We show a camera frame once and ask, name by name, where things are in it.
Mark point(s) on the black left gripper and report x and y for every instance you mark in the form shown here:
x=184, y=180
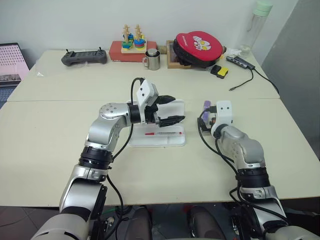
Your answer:
x=153, y=115

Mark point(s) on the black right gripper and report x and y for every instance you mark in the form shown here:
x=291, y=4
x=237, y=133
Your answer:
x=207, y=126

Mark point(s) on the purple marker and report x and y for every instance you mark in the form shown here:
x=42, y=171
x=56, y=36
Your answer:
x=207, y=104

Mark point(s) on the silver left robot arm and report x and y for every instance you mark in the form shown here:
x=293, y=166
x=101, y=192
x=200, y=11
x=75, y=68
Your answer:
x=100, y=132

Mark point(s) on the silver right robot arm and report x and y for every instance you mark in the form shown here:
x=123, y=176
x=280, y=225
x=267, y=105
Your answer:
x=247, y=147

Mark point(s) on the white plastic pencil case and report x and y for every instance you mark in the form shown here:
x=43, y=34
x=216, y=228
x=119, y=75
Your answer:
x=175, y=140

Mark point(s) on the red capped white marker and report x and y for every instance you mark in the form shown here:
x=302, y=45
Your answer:
x=150, y=134

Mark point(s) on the red round cartoon case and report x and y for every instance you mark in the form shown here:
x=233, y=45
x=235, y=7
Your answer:
x=200, y=46

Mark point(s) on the yellow and black eraser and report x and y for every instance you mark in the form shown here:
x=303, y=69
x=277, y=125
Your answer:
x=222, y=72

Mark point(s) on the wooden tray box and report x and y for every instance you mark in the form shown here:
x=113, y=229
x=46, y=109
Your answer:
x=172, y=62

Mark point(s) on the steel mug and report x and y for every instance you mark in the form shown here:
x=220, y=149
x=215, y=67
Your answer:
x=153, y=62

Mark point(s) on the grey usb hub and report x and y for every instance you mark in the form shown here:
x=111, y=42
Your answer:
x=240, y=62

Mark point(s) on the brown cardboard tube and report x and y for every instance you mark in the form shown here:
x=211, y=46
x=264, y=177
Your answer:
x=163, y=49

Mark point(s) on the wooden colourful stacking toy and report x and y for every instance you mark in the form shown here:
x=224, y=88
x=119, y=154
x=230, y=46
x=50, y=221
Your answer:
x=133, y=47

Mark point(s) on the red cardboard box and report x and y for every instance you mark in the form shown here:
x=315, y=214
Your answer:
x=117, y=52

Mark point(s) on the clear bottle with green lid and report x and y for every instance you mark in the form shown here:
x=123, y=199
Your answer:
x=255, y=30

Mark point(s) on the dark grey handheld controller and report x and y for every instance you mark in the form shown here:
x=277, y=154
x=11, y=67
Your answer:
x=85, y=58

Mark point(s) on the dark rounded robot knee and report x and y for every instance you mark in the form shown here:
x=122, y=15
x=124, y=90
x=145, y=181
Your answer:
x=140, y=223
x=205, y=223

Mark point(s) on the clear plastic wrapper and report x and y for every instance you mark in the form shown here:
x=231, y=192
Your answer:
x=39, y=74

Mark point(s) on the laptop with pink screen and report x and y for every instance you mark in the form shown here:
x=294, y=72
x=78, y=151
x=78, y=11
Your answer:
x=10, y=60

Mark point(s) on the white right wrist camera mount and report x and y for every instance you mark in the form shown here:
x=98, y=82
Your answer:
x=225, y=115

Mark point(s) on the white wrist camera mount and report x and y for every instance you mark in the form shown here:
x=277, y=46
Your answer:
x=225, y=115
x=146, y=93

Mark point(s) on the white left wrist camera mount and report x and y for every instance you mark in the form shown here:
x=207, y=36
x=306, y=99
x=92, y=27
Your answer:
x=146, y=93

